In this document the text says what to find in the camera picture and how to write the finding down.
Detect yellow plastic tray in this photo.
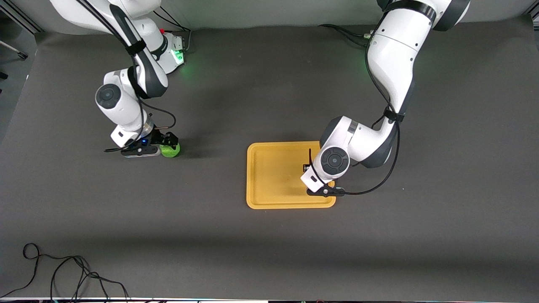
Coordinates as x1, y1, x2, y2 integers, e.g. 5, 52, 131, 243
246, 141, 336, 210

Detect dark grey table mat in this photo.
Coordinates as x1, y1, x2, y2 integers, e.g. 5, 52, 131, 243
0, 15, 539, 302

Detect thin grey stand leg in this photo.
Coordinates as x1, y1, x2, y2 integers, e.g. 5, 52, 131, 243
0, 40, 29, 60

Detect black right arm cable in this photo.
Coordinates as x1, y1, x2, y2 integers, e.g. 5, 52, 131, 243
76, 0, 177, 153

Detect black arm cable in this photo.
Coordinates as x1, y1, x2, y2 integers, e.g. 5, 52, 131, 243
76, 0, 177, 153
309, 25, 401, 197

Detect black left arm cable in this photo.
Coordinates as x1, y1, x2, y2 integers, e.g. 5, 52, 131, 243
309, 25, 401, 197

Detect black right arm base cables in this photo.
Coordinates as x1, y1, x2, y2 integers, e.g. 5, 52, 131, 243
152, 9, 192, 53

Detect black arm base cables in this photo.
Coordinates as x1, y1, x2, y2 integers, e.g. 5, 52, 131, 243
318, 24, 376, 48
152, 9, 192, 53

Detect black left arm base cables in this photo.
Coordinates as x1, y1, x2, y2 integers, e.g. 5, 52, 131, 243
318, 24, 376, 48

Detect thin black loose cable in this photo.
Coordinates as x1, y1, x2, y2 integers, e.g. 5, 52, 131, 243
0, 243, 130, 302

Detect black aluminium frame rail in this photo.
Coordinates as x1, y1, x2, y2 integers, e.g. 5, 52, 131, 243
0, 0, 44, 34

